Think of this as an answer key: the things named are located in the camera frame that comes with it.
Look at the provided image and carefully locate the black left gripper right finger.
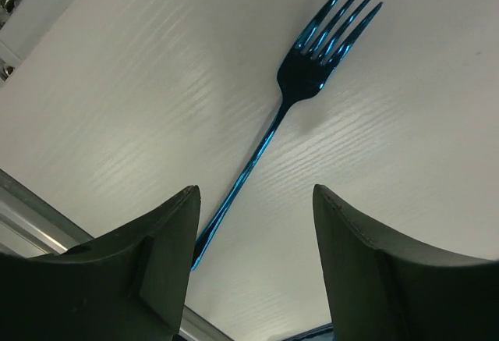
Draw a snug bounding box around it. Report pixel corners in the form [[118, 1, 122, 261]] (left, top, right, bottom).
[[313, 185, 498, 340]]

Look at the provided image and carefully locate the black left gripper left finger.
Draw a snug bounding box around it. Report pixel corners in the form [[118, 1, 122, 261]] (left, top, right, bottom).
[[1, 186, 200, 340]]

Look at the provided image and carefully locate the blue cartoon placemat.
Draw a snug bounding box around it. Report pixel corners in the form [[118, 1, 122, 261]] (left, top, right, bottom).
[[285, 323, 336, 341]]

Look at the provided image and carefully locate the blue metallic fork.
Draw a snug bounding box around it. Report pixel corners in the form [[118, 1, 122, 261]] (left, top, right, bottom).
[[190, 0, 384, 271]]

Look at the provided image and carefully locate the aluminium mounting rail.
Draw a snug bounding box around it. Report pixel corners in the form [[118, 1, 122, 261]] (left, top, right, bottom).
[[1, 173, 225, 340]]

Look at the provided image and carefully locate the left aluminium frame post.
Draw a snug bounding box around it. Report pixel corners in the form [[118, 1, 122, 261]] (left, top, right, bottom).
[[0, 0, 48, 83]]

